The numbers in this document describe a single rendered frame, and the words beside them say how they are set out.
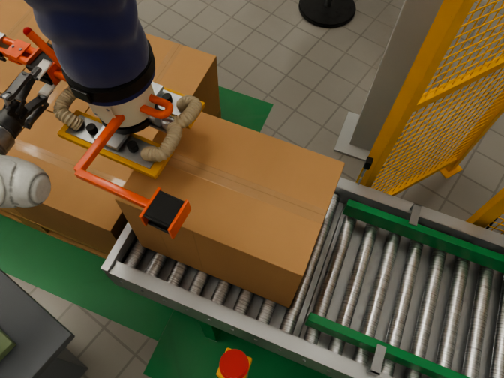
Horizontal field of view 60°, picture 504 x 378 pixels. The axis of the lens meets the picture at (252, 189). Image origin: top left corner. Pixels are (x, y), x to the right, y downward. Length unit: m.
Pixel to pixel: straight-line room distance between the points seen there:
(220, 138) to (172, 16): 1.95
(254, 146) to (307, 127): 1.27
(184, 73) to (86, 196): 0.74
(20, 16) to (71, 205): 1.15
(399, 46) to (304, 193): 0.93
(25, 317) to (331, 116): 1.94
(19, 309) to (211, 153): 0.76
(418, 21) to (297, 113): 1.03
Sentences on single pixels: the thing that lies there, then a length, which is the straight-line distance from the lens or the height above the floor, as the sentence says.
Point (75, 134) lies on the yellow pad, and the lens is 1.38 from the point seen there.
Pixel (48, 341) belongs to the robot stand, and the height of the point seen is 0.75.
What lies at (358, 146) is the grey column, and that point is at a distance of 2.61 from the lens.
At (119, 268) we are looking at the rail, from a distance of 1.67.
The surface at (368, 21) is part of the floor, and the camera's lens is 3.35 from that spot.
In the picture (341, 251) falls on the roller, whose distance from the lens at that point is 1.72.
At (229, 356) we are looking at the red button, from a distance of 1.10.
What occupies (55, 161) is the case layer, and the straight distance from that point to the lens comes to 2.01.
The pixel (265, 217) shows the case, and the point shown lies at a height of 0.95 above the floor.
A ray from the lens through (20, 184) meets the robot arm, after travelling 1.10.
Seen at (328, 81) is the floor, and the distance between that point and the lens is 2.90.
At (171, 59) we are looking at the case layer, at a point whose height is 0.54.
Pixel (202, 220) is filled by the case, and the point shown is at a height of 0.95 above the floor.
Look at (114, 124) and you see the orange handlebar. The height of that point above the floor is 1.19.
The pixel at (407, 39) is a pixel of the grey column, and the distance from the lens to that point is 2.01.
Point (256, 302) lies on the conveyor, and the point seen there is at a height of 0.49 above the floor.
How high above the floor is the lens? 2.13
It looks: 62 degrees down
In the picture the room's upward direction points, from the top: 3 degrees clockwise
